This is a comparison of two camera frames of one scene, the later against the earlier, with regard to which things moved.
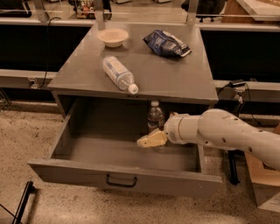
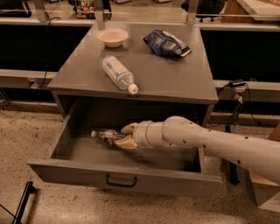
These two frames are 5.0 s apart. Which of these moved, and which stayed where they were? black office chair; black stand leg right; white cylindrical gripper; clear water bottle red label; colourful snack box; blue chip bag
Moved: clear water bottle red label; white cylindrical gripper
Stayed: blue chip bag; colourful snack box; black office chair; black stand leg right
